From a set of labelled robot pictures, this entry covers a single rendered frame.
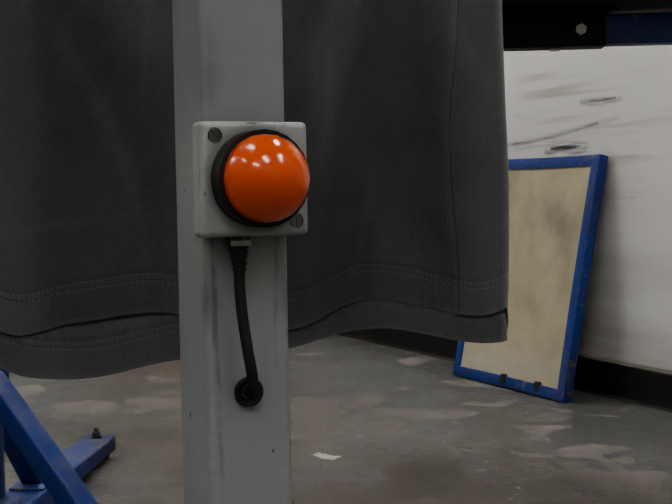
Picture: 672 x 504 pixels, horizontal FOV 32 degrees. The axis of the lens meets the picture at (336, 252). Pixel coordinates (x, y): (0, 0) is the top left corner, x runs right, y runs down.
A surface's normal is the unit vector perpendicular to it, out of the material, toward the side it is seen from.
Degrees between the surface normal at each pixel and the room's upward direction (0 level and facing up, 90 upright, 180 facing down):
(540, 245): 80
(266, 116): 90
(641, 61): 90
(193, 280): 90
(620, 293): 90
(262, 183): 99
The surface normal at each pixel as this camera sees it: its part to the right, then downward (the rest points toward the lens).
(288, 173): 0.58, -0.14
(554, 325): -0.90, -0.16
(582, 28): -0.07, 0.05
